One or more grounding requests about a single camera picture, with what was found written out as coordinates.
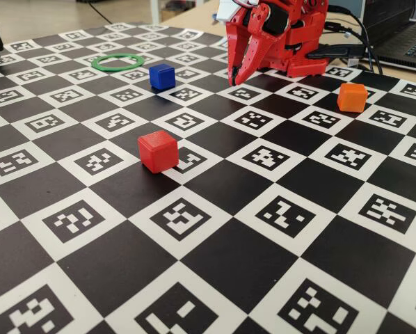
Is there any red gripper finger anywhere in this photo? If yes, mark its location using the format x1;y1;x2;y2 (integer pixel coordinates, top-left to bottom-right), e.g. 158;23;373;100
225;22;253;87
234;32;279;87

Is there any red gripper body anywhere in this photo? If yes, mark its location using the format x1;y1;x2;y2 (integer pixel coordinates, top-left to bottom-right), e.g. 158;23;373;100
225;0;295;39

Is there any blue cube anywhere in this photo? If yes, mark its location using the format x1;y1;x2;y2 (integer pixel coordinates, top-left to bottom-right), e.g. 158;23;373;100
148;63;176;91

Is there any orange cube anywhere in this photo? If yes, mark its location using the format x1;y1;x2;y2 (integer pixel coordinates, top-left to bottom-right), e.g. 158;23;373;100
336;82;369;113

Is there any red cube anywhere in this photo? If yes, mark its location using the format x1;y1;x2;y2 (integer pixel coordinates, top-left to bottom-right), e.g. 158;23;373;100
137;130;179;174

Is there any black laptop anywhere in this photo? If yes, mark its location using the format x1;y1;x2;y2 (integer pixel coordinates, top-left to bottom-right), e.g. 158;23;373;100
362;0;416;74

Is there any black white marker mat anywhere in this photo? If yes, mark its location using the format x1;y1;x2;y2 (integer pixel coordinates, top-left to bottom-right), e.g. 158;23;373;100
0;21;416;334

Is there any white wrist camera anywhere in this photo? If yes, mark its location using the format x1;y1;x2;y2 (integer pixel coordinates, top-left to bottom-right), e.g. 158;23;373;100
216;0;243;22

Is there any black usb cable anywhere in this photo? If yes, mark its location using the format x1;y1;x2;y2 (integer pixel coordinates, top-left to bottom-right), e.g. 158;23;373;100
324;20;376;72

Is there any thin black cable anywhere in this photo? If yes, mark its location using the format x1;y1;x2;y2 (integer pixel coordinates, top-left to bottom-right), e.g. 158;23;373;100
327;3;385;75

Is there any thick black plug cable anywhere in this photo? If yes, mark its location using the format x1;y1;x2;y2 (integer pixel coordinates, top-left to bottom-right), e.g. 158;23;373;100
305;44;365;60

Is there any green ring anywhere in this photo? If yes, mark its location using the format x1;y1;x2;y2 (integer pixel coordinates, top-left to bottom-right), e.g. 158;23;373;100
90;53;145;73

